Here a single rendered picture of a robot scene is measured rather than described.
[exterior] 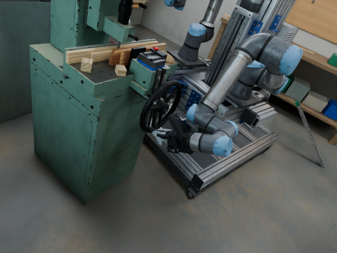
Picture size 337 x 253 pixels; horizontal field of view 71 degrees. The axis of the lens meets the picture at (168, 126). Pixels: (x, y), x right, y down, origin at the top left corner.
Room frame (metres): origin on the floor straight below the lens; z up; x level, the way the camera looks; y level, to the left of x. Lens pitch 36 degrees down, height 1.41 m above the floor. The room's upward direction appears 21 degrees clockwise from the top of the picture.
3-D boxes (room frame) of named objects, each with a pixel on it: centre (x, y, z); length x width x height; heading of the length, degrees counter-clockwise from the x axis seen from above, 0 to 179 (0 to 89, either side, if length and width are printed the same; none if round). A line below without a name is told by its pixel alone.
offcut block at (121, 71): (0.96, 0.29, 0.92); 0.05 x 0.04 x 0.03; 36
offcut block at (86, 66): (0.89, 0.42, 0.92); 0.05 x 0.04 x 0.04; 22
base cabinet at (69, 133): (1.16, 0.48, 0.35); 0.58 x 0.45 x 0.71; 65
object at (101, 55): (1.22, 0.32, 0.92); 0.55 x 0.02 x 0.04; 155
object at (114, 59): (1.11, 0.31, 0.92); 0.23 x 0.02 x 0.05; 155
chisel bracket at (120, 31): (1.12, 0.39, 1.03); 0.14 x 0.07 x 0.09; 65
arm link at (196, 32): (1.74, 0.05, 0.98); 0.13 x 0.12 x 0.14; 158
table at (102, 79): (1.10, 0.26, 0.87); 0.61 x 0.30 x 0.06; 155
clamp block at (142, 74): (1.06, 0.18, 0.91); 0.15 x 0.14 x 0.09; 155
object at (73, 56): (1.15, 0.37, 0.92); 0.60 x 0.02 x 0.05; 155
